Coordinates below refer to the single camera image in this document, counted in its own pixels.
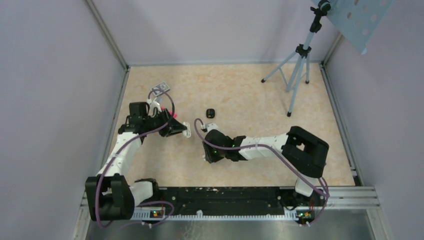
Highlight white charging case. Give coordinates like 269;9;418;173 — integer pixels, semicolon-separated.
182;122;191;138

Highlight card deck box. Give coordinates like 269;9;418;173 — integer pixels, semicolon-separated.
151;81;170;96

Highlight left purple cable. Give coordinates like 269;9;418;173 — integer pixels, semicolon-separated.
94;88;176;229

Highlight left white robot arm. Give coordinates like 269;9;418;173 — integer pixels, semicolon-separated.
85;99;191;222

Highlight perforated blue panel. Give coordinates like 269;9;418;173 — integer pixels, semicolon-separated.
312;0;393;55

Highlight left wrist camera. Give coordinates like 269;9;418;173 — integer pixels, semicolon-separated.
147;97;162;113

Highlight pink block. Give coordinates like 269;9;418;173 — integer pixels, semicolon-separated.
160;107;177;118

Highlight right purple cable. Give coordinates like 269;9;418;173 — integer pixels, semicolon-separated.
193;118;330;226

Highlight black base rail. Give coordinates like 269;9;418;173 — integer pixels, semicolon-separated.
145;186;325;217

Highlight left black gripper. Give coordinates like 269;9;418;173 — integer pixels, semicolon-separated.
143;108;187;137

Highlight black charging case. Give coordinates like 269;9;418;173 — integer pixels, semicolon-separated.
205;108;216;119

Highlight light blue tripod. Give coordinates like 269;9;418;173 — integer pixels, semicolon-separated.
260;0;332;117

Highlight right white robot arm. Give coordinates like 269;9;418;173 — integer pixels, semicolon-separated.
201;123;330;206

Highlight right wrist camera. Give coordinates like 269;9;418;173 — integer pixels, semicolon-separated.
201;123;219;133

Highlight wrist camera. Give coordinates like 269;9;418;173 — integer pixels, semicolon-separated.
147;97;162;113
201;123;219;133

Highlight purple cable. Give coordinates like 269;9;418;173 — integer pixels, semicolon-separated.
193;118;330;226
94;88;176;229

